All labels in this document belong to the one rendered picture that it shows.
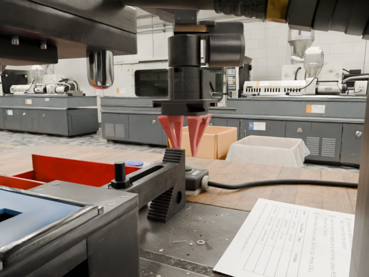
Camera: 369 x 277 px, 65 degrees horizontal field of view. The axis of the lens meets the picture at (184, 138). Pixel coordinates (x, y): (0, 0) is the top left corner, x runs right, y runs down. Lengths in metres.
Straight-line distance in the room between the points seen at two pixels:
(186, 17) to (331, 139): 4.19
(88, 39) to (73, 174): 0.36
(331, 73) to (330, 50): 1.48
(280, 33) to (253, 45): 0.61
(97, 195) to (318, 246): 0.25
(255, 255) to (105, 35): 0.26
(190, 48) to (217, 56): 0.05
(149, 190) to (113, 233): 0.11
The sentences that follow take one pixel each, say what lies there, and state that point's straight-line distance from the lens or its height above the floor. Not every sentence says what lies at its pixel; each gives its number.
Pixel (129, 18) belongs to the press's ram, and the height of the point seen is 1.13.
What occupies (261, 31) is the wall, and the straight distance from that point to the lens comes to 6.83.
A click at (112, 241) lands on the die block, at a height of 0.96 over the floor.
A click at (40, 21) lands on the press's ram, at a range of 0.18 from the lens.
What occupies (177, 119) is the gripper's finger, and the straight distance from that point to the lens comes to 0.53.
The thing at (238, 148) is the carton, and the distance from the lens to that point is 2.42.
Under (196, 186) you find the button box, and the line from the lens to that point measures 0.50.
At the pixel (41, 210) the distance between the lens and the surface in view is 0.24.
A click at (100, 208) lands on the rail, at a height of 0.99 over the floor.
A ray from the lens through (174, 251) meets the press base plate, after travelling 0.34.
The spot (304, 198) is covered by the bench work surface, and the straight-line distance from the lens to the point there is 0.52.
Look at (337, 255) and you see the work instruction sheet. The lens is 0.37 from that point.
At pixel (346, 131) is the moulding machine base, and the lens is 4.57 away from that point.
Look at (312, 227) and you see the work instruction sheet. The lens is 0.42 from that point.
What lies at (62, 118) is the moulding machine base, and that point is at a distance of 7.21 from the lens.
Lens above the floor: 1.07
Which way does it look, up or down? 9 degrees down
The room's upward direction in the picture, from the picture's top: straight up
